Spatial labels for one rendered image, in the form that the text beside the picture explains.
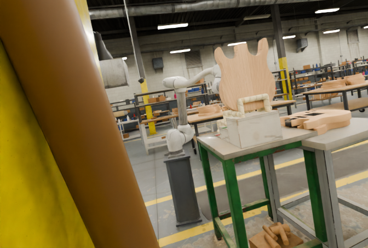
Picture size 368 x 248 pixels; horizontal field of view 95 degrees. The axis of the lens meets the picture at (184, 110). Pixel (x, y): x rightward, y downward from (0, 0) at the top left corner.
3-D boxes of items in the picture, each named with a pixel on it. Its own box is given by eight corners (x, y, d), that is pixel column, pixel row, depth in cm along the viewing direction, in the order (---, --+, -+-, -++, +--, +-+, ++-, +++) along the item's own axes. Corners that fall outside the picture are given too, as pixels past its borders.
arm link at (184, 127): (174, 144, 197) (185, 138, 214) (186, 145, 187) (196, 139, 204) (168, 77, 187) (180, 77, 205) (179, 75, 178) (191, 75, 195)
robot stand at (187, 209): (176, 209, 200) (164, 153, 197) (198, 205, 202) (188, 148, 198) (176, 227, 173) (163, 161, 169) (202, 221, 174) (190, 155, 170)
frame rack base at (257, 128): (241, 149, 95) (236, 119, 94) (229, 143, 109) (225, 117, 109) (283, 138, 99) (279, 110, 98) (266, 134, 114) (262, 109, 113)
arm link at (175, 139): (165, 151, 182) (161, 131, 181) (176, 145, 196) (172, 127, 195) (176, 152, 172) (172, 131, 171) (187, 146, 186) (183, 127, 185)
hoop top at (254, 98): (239, 104, 95) (238, 98, 95) (236, 104, 98) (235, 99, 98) (270, 98, 98) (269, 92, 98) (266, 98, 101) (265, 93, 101)
